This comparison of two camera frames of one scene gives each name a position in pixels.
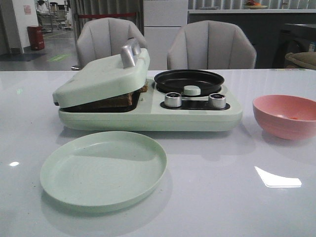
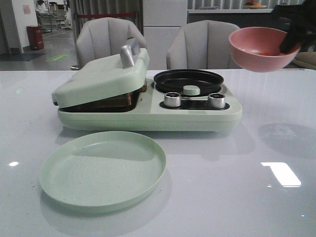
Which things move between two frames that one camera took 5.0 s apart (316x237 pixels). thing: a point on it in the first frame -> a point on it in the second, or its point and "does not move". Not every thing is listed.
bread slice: [144, 89] does not move
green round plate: [101, 171] does not move
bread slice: [119, 102] does not move
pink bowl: [286, 117] -> [258, 49]
